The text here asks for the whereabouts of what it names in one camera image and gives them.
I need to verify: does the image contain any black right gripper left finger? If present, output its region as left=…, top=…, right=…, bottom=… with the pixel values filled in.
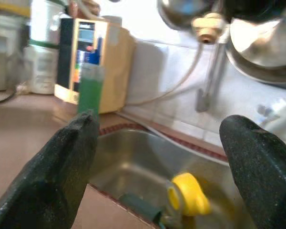
left=0, top=109, right=101, bottom=229

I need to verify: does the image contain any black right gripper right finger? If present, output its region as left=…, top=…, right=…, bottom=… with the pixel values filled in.
left=219, top=114, right=286, bottom=229

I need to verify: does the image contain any yellow plastic bowl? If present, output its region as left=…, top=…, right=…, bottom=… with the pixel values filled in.
left=166, top=173, right=212, bottom=217

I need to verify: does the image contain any square steel sink basin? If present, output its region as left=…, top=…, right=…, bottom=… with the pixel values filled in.
left=89, top=128, right=255, bottom=229

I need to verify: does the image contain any green dish soap bottle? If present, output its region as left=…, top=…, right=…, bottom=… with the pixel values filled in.
left=77, top=35, right=105, bottom=120

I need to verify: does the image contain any white plastic jar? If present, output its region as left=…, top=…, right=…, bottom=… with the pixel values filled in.
left=25, top=0, right=70, bottom=95

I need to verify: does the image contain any beige water ionizer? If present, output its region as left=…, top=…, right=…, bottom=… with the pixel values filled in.
left=54, top=18, right=136, bottom=114

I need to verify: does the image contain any hanging steel pan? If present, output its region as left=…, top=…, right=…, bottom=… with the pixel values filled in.
left=225, top=14, right=286, bottom=84

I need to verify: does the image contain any chrome ionizer spout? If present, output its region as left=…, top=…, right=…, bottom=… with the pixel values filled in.
left=192, top=11, right=229, bottom=113

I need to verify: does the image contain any hanging dark pan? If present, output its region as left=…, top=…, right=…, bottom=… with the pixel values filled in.
left=223, top=0, right=286, bottom=22

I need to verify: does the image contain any hanging shiny steel pot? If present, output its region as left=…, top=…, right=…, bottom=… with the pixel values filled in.
left=157, top=0, right=220, bottom=31

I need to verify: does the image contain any black power cord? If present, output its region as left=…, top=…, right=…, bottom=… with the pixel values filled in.
left=0, top=90, right=17, bottom=105

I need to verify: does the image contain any beige ionizer hose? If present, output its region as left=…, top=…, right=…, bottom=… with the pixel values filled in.
left=125, top=44, right=207, bottom=107

